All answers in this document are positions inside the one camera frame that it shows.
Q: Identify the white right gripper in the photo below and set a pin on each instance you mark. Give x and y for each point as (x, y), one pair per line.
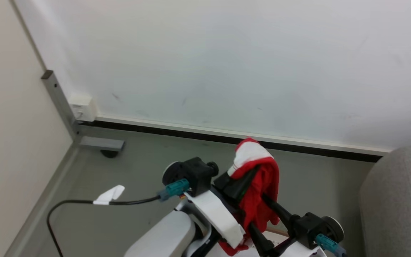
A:
(300, 251)

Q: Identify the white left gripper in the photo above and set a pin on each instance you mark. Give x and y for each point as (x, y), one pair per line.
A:
(218, 214)

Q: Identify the red and white garment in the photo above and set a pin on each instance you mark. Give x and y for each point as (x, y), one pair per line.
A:
(262, 178)

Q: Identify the white and black baseboard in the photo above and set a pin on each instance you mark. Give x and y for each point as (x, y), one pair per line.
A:
(205, 132)

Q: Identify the black round foot pad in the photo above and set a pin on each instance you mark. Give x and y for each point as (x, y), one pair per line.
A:
(109, 154)

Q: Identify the grey fabric sofa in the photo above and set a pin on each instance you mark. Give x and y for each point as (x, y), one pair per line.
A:
(401, 203)

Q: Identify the grey metal partition foot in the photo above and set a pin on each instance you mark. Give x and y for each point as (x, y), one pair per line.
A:
(102, 143)
(61, 103)

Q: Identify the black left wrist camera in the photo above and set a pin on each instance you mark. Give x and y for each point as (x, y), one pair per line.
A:
(194, 173)

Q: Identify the white wall socket box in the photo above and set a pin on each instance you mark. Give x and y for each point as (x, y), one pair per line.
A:
(82, 107)

